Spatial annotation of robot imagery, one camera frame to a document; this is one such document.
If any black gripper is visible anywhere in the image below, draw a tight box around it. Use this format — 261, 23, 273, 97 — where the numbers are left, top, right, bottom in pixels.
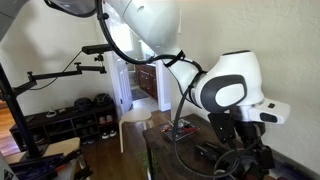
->
233, 122, 276, 180

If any small white object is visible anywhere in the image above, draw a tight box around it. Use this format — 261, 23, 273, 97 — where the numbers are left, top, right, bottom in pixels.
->
45, 108, 58, 119

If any black bike headlight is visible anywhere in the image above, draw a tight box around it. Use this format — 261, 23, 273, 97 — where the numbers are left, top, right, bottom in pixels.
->
194, 141, 230, 164

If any bunch of silver keys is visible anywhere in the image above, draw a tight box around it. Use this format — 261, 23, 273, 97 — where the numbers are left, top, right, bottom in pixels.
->
173, 119, 198, 136

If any square blue white tray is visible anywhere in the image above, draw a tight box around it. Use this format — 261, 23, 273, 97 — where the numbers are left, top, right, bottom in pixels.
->
159, 119, 201, 142

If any green fern plant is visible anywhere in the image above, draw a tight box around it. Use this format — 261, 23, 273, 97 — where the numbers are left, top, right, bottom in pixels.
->
137, 149, 160, 178

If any round cream stool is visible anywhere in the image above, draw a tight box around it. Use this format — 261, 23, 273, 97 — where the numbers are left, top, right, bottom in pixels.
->
118, 107, 153, 154

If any brown wooden cabinet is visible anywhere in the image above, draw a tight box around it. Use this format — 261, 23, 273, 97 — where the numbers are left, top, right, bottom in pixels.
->
134, 63, 158, 100

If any grey floor mat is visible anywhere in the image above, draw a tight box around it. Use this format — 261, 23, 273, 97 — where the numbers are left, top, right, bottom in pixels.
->
130, 87, 150, 101

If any white panel door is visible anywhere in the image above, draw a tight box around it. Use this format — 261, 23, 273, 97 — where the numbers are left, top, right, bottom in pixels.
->
103, 2, 134, 118

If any black bike helmet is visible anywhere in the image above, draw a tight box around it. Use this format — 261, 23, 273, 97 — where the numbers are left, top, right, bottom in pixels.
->
93, 92, 115, 108
73, 97, 94, 113

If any dark wooden shoe rack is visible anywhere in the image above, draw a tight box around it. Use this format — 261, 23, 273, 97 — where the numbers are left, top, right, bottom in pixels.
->
9, 103, 120, 153

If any light wooden stand top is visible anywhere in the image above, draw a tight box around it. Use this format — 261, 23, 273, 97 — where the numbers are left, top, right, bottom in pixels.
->
4, 137, 82, 165

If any black clamp tool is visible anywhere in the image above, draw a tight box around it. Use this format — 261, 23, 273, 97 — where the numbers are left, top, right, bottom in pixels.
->
9, 151, 95, 180

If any black stand pole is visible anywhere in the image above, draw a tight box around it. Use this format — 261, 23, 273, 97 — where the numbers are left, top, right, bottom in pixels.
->
0, 63, 50, 160

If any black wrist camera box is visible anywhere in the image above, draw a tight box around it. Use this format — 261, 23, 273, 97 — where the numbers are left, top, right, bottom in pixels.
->
208, 112, 236, 144

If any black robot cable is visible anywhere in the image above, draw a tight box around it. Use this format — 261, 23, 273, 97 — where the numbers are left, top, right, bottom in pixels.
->
94, 0, 264, 179

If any orange strap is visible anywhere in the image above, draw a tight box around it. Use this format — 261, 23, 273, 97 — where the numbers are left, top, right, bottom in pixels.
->
160, 125, 173, 134

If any white door frame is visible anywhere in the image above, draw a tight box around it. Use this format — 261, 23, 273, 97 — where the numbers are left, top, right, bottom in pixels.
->
154, 59, 172, 113

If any black stereo camera bar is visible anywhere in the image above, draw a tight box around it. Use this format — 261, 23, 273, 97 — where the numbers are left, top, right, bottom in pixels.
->
81, 43, 115, 56

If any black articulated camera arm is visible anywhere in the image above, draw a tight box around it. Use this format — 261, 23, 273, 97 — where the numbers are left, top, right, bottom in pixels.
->
11, 53, 108, 98

